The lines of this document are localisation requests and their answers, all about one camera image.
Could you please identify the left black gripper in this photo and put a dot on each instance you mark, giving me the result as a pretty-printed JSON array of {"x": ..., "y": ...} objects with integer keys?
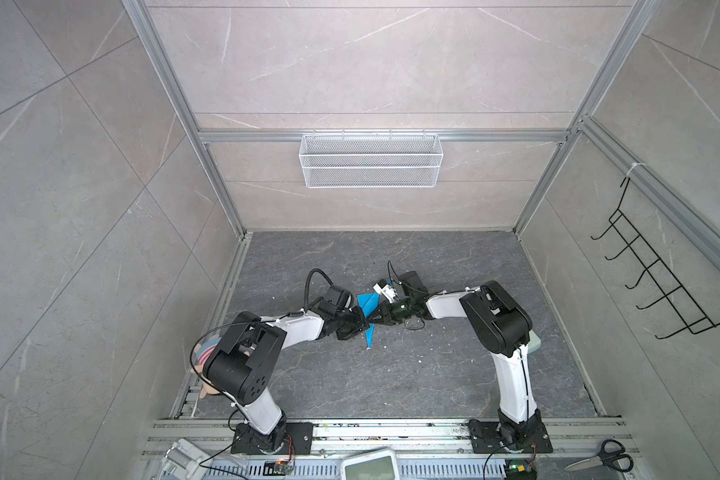
[{"x": 362, "y": 323}]

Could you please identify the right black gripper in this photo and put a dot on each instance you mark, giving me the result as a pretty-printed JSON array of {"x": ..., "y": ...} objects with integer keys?
[{"x": 386, "y": 313}]

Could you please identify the blue square paper sheet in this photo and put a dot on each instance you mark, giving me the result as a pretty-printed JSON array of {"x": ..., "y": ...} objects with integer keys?
[{"x": 369, "y": 304}]

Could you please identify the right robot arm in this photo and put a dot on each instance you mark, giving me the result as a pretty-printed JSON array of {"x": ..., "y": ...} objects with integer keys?
[{"x": 501, "y": 325}]

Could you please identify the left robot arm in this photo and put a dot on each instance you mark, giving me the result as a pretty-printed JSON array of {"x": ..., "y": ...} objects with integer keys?
[{"x": 240, "y": 364}]

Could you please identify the plush doll toy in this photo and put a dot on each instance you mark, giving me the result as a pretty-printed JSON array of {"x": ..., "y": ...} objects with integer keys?
[{"x": 200, "y": 354}]

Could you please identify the white display device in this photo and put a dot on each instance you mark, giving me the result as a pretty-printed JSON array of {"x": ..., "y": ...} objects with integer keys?
[{"x": 380, "y": 464}]

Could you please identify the small orange circuit board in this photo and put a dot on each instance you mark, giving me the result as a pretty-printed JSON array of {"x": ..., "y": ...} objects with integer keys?
[{"x": 278, "y": 468}]

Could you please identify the small green circuit board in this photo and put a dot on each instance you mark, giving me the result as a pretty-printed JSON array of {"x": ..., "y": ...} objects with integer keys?
[{"x": 520, "y": 470}]

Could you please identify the white clamp device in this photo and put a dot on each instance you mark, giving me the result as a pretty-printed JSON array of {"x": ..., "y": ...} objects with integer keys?
[{"x": 185, "y": 461}]

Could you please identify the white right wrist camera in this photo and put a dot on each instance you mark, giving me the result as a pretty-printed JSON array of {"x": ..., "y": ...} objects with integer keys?
[{"x": 385, "y": 288}]

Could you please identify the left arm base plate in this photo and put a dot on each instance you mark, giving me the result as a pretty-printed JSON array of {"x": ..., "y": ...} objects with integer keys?
[{"x": 289, "y": 437}]

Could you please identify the white wire mesh basket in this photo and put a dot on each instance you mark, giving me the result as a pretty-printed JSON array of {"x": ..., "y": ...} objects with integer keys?
[{"x": 332, "y": 161}]

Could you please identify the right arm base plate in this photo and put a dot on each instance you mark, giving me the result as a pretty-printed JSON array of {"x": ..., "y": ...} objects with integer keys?
[{"x": 490, "y": 436}]

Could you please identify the black handled scissors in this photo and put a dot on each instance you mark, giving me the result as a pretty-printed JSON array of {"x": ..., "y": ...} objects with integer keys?
[{"x": 612, "y": 454}]

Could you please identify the black wire hook rack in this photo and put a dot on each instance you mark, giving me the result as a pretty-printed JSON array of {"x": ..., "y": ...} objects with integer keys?
[{"x": 671, "y": 291}]

